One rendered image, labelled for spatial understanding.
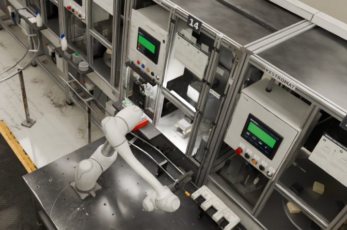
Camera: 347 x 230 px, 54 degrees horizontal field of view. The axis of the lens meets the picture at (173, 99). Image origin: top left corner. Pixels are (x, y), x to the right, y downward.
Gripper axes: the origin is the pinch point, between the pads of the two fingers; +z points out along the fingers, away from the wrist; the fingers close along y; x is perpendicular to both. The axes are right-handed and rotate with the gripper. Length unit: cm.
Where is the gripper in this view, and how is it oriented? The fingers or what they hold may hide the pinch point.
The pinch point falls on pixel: (188, 176)
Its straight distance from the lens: 256.0
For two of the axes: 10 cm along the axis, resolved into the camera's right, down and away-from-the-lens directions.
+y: 1.6, -7.5, -6.4
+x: -6.7, -5.6, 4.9
